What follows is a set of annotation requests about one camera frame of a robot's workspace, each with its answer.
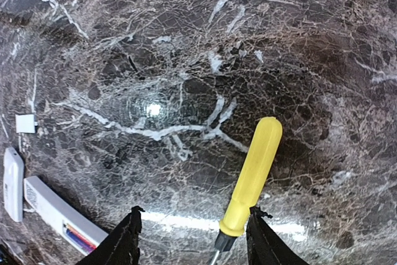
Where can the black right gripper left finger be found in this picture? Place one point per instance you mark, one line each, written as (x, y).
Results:
(120, 247)

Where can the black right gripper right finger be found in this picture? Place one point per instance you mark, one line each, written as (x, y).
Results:
(264, 246)

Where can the white button remote control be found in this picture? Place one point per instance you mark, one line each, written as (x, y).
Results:
(55, 212)

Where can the yellow handled screwdriver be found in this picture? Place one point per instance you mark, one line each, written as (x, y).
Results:
(253, 175)

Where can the grey battery cover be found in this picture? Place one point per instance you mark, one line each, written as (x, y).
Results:
(26, 123)

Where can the white remote with barcode label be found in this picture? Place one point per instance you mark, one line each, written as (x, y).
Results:
(13, 184)

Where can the red blue battery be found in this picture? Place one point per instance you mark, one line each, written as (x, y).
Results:
(77, 240)

